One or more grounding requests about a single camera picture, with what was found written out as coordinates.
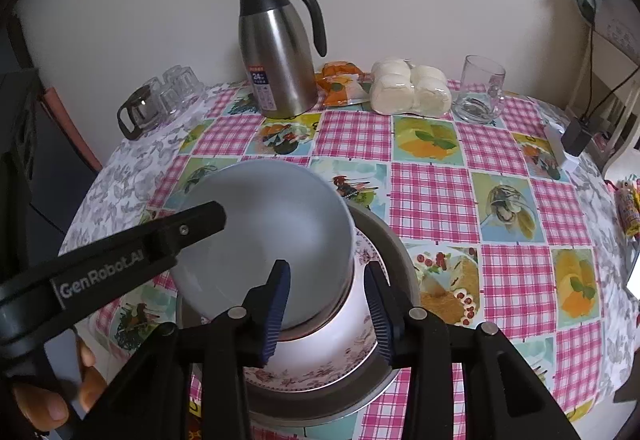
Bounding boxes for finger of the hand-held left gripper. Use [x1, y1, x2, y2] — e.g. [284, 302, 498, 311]
[140, 200, 227, 255]

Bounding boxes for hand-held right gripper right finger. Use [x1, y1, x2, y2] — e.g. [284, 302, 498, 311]
[364, 261, 581, 440]

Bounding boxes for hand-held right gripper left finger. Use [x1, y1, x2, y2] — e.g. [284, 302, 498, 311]
[75, 259, 292, 440]

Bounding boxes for floral plate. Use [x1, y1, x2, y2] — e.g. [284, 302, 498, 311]
[242, 227, 396, 393]

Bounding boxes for light blue bowl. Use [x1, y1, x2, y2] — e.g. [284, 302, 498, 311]
[170, 161, 356, 327]

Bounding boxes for person's left hand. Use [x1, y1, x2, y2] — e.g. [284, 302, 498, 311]
[11, 337, 108, 427]

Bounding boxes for dark cabinet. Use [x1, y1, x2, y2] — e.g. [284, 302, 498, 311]
[30, 65, 103, 246]

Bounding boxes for pink checked tablecloth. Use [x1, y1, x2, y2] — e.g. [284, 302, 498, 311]
[95, 79, 613, 440]

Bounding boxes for salmon pink board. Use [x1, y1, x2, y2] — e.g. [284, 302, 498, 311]
[42, 88, 103, 173]

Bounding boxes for steel thermos jug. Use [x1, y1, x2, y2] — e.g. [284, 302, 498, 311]
[235, 0, 327, 118]

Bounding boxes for orange snack packet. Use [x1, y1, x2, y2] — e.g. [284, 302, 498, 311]
[314, 62, 373, 107]

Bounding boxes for clear glass mug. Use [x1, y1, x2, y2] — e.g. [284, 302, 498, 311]
[452, 54, 507, 123]

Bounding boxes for bag of white buns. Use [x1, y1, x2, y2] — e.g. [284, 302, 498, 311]
[369, 58, 452, 115]

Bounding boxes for white power adapter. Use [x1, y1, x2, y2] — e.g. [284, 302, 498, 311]
[545, 123, 581, 171]

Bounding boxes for black power adapter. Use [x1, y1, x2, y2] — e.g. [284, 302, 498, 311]
[561, 117, 593, 157]

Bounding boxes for colourful snack packets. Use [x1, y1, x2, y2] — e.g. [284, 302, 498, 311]
[617, 177, 640, 238]

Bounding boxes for white chair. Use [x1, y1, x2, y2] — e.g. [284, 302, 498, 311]
[565, 0, 640, 181]

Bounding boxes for cloth on chair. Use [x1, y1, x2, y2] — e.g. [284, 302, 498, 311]
[574, 0, 640, 66]

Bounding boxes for black cable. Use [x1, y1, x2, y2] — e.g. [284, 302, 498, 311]
[582, 18, 640, 121]

